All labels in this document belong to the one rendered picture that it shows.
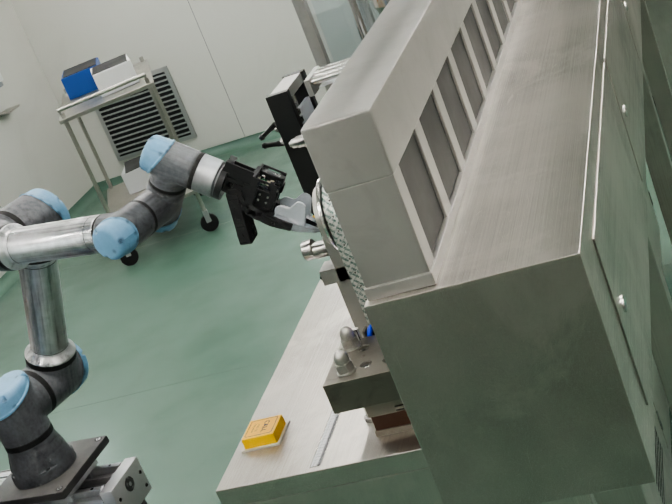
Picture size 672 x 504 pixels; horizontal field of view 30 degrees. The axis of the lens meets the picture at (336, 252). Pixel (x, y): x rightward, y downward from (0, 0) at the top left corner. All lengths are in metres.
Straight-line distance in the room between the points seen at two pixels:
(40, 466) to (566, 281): 1.77
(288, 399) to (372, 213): 1.23
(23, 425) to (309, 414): 0.72
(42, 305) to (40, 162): 5.63
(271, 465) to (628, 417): 1.04
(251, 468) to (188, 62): 6.21
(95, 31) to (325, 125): 7.27
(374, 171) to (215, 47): 7.00
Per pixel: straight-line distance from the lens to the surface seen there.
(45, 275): 2.80
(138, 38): 8.49
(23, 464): 2.92
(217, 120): 8.49
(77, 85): 7.28
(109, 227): 2.35
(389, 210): 1.37
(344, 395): 2.25
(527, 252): 1.40
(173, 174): 2.39
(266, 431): 2.42
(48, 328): 2.87
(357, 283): 2.36
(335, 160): 1.36
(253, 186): 2.35
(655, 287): 2.45
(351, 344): 2.32
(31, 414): 2.89
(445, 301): 1.39
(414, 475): 2.24
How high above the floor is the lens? 1.98
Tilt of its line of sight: 19 degrees down
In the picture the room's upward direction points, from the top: 22 degrees counter-clockwise
